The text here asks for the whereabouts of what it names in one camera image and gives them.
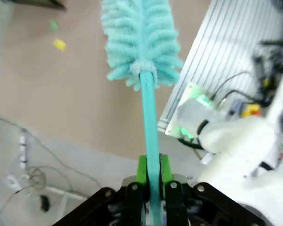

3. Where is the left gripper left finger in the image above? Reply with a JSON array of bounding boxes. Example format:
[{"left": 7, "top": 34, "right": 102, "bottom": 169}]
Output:
[{"left": 52, "top": 154, "right": 149, "bottom": 226}]

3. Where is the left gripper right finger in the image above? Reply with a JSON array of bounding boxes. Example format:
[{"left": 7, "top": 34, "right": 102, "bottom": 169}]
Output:
[{"left": 160, "top": 154, "right": 266, "bottom": 226}]

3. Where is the teal microfibre duster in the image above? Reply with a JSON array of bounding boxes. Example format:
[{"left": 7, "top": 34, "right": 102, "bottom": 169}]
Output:
[{"left": 100, "top": 0, "right": 184, "bottom": 226}]

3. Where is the small black floor object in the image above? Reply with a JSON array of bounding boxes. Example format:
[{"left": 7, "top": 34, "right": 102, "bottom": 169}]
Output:
[{"left": 39, "top": 194, "right": 50, "bottom": 212}]

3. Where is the yellow emergency stop box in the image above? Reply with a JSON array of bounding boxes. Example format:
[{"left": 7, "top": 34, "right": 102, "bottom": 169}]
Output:
[{"left": 241, "top": 103, "right": 262, "bottom": 118}]

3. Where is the white power adapter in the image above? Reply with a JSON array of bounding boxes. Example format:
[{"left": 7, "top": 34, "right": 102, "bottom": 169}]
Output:
[{"left": 5, "top": 175, "right": 24, "bottom": 192}]

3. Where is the white power strip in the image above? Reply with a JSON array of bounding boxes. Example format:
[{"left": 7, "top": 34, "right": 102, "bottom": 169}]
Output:
[{"left": 18, "top": 131, "right": 28, "bottom": 169}]

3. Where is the yellow paper scrap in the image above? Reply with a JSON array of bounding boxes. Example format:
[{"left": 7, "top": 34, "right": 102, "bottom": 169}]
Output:
[{"left": 52, "top": 38, "right": 67, "bottom": 52}]

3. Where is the grey floor cable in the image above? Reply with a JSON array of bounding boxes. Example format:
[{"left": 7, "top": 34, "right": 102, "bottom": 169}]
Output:
[{"left": 0, "top": 115, "right": 102, "bottom": 191}]

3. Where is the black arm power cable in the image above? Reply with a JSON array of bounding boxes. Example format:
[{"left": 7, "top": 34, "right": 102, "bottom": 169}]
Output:
[{"left": 209, "top": 70, "right": 271, "bottom": 108}]

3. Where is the aluminium profile base plate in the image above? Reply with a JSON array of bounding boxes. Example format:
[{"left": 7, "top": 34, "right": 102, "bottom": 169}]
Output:
[{"left": 157, "top": 0, "right": 283, "bottom": 132}]

